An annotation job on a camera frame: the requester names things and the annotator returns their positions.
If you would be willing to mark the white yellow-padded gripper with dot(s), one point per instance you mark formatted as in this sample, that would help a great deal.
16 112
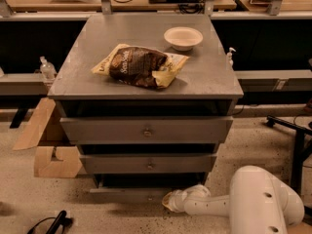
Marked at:
180 201

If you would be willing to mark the grey bottom drawer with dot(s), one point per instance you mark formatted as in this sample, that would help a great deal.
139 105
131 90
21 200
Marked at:
141 188

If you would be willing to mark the grey drawer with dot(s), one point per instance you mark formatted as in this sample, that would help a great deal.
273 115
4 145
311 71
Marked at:
141 188
145 130
148 163

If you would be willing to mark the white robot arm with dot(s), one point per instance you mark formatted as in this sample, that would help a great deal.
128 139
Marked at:
257 203

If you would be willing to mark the grey middle drawer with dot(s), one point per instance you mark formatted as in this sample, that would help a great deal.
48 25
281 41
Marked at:
148 163

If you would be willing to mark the grey drawer cabinet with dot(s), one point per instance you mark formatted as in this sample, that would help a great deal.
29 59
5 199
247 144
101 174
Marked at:
147 99

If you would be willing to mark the grey top drawer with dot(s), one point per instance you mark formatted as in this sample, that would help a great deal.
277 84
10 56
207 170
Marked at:
145 130

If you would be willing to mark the open cardboard box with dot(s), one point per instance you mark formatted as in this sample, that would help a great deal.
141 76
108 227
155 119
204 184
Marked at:
54 156

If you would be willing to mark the black metal stand base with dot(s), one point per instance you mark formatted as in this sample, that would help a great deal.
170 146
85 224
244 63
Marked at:
301 150

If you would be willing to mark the brown yellow chip bag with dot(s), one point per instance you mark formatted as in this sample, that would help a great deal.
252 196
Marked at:
141 66

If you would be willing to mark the white pump dispenser bottle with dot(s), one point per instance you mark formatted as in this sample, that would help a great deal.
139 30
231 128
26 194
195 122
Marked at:
230 54

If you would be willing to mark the white paper bowl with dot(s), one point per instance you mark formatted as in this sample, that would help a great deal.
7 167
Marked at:
183 38

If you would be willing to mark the clear plastic bottle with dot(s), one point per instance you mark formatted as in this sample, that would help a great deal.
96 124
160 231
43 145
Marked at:
47 69

